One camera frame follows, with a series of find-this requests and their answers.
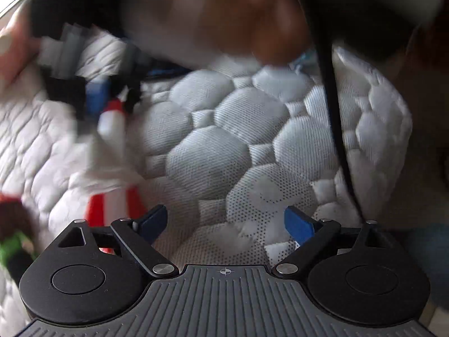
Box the red white foam rocket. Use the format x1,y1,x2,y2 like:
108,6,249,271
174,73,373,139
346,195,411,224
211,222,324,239
84,98,148,256

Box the blue cotton pads packet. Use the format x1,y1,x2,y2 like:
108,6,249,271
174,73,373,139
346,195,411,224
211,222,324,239
288,49,317,71

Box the white paper towel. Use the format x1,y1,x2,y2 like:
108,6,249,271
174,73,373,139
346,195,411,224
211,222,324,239
66,135,142,195

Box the pink plush toy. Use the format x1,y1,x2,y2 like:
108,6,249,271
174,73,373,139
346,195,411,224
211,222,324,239
0,5,40,91

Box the grey quilted mattress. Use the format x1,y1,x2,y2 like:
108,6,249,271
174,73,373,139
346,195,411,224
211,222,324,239
0,24,415,327

